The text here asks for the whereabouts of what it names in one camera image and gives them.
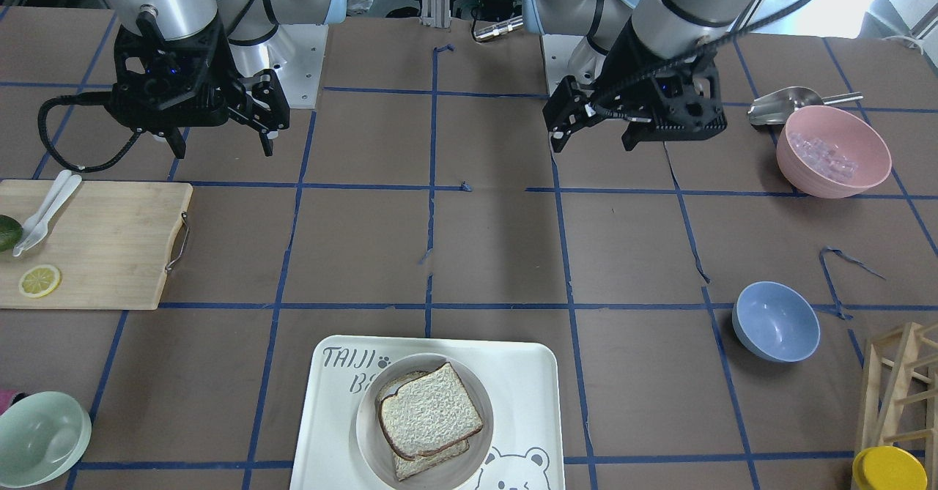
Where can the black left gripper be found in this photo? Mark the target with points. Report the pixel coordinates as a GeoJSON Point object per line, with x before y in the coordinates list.
{"type": "Point", "coordinates": [618, 65]}

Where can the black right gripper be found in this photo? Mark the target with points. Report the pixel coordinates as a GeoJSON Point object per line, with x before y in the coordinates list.
{"type": "Point", "coordinates": [226, 64]}

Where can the bread slice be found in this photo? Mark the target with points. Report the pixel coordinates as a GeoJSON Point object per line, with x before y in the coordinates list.
{"type": "Point", "coordinates": [405, 469]}
{"type": "Point", "coordinates": [428, 413]}

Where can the white round plate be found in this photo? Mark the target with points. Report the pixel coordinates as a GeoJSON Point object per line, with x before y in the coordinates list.
{"type": "Point", "coordinates": [452, 474]}

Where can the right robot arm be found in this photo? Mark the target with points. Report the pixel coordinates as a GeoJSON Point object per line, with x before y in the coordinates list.
{"type": "Point", "coordinates": [249, 26]}

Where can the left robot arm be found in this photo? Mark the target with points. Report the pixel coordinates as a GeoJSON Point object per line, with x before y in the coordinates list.
{"type": "Point", "coordinates": [671, 28]}

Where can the bread slice under egg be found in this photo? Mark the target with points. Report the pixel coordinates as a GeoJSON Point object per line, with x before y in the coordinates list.
{"type": "Point", "coordinates": [405, 469]}

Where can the wooden cutting board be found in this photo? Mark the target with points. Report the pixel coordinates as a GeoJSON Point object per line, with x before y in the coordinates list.
{"type": "Point", "coordinates": [111, 241]}

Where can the metal scoop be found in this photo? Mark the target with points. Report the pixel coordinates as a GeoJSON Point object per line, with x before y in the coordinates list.
{"type": "Point", "coordinates": [776, 107]}

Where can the white plastic fork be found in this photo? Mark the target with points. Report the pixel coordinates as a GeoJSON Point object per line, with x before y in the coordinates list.
{"type": "Point", "coordinates": [37, 226]}

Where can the pink bowl with ice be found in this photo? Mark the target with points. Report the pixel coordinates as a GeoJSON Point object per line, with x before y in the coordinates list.
{"type": "Point", "coordinates": [829, 153]}

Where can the avocado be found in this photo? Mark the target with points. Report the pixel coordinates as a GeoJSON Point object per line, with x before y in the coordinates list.
{"type": "Point", "coordinates": [11, 232]}

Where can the lemon slice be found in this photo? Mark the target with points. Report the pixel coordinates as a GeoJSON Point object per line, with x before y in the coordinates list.
{"type": "Point", "coordinates": [40, 281]}

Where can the blue bowl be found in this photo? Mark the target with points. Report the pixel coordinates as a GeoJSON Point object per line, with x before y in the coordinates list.
{"type": "Point", "coordinates": [775, 323]}

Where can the cream bear tray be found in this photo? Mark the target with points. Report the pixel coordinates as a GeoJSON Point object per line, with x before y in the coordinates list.
{"type": "Point", "coordinates": [522, 378]}

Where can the pink cloth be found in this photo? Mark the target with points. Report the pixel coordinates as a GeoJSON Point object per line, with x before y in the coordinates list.
{"type": "Point", "coordinates": [9, 397]}

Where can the green bowl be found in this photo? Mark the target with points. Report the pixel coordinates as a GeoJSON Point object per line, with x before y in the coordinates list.
{"type": "Point", "coordinates": [42, 437]}

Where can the wooden cup rack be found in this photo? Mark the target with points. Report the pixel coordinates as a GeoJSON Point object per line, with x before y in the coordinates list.
{"type": "Point", "coordinates": [899, 372]}

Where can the yellow mug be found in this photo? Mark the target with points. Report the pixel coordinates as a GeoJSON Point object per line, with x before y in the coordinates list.
{"type": "Point", "coordinates": [888, 467]}

